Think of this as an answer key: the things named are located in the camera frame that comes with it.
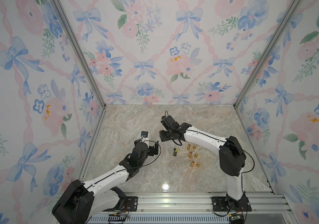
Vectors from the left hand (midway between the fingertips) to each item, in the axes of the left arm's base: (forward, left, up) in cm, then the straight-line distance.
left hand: (152, 139), depth 84 cm
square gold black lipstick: (-2, -15, -12) cm, 19 cm away
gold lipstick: (+1, -24, -11) cm, 26 cm away
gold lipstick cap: (-4, -29, -13) cm, 32 cm away
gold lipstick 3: (-11, -25, -10) cm, 29 cm away
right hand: (+6, -7, -4) cm, 10 cm away
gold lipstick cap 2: (-11, -29, -13) cm, 33 cm away
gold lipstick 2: (-5, -24, -11) cm, 27 cm away
